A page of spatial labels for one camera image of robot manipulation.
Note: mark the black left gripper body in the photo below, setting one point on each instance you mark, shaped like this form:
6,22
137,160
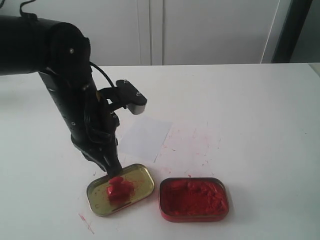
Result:
92,124

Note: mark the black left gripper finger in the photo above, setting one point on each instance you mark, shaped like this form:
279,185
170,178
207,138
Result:
99,159
114,166

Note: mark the red rubber stamp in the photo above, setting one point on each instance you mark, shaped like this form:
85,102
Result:
119,190

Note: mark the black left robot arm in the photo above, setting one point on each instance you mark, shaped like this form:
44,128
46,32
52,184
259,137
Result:
60,54

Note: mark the red ink paste tin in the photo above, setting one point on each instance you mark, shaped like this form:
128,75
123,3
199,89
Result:
193,199

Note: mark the gold tin lid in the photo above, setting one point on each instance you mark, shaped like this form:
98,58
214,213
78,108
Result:
137,174

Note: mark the white paper sheet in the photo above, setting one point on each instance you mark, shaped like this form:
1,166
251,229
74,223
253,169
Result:
145,138

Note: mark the white cabinet doors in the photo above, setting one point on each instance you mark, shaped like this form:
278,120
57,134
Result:
172,32

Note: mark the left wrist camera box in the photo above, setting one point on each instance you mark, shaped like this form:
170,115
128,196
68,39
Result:
131,97

